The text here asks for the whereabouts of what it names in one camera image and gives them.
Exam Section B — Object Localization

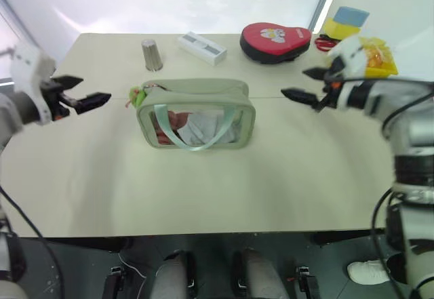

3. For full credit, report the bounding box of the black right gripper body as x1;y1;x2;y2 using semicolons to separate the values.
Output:
317;56;344;112

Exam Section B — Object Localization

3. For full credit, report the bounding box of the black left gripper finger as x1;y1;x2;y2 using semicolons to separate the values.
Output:
52;75;85;90
72;92;113;116

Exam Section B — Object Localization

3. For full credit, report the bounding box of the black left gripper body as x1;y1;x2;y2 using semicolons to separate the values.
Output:
39;77;77;121

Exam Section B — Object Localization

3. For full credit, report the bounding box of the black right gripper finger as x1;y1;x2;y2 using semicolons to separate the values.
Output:
302;67;328;81
280;87;321;111

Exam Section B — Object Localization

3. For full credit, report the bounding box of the dark red cloth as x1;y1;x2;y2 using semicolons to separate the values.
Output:
153;111;191;146

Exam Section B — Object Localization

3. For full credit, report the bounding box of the green transparent toiletry bag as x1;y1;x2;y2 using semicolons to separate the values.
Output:
135;78;257;153

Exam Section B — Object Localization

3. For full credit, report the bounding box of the light blue cloth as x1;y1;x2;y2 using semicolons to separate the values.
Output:
176;112;238;146

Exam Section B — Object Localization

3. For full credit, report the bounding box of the green and pink zipper charm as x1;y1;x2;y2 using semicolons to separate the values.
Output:
123;84;147;111

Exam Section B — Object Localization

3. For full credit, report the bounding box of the yellow sponge block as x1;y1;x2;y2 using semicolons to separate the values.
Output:
321;17;361;41

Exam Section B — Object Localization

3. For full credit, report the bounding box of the yellow snack bag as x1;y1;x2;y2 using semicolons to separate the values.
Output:
358;35;399;78

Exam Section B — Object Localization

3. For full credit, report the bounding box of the red and black heart pad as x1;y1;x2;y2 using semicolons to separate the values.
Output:
239;22;313;66

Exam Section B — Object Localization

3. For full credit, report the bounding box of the orange snack packet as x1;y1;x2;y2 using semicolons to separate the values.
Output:
359;36;394;68

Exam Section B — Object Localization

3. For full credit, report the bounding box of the blue sponge block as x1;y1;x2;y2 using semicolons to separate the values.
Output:
333;5;371;29

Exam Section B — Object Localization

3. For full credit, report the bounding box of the ribbed metal cup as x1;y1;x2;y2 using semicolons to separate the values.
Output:
140;39;165;73

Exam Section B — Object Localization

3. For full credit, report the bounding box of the white and grey long box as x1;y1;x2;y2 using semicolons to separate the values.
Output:
176;31;229;66

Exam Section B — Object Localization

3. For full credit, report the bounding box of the grey robot leg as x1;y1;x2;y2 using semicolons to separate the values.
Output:
154;250;191;299
231;247;290;299

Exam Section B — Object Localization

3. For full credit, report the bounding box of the white sneaker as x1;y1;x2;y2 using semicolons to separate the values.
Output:
347;259;391;286

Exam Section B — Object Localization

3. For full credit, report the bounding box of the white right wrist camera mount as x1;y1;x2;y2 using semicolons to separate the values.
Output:
328;36;369;111

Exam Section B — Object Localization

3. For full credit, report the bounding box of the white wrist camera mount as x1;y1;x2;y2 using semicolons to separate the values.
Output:
328;36;369;111
9;43;57;125

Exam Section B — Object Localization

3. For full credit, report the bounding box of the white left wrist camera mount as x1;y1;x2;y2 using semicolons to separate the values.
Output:
9;43;57;125

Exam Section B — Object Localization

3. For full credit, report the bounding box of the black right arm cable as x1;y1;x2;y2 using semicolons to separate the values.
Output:
330;76;434;299

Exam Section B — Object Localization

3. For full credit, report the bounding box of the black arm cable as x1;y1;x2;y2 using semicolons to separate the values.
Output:
330;76;434;299
0;186;66;299

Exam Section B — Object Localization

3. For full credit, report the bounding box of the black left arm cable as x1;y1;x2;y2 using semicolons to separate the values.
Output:
0;186;66;299

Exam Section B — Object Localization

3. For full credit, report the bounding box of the thin white floor cable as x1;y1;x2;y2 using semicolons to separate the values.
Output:
119;254;151;281

